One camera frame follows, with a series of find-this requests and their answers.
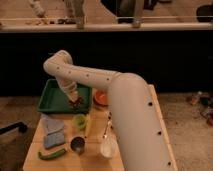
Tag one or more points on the metal fork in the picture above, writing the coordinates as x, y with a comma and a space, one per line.
107, 125

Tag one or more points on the small green cup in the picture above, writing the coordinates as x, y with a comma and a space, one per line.
79, 121

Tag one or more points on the yellow banana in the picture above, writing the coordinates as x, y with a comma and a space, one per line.
88, 126

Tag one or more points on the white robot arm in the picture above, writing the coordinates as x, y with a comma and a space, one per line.
142, 141

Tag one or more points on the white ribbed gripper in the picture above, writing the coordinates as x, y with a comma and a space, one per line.
70, 89

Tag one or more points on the small metal cup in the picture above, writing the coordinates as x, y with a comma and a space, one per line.
77, 145

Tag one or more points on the blue sponge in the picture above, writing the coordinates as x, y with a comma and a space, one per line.
53, 140

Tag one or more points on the dark red grape bunch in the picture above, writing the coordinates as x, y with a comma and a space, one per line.
77, 103

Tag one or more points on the green plastic tray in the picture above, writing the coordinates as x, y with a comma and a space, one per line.
54, 101

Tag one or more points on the light blue cloth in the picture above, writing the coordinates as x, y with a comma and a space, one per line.
51, 125

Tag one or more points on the green chili pepper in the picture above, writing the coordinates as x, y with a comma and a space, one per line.
52, 156

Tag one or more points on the orange bowl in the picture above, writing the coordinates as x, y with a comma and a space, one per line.
100, 98

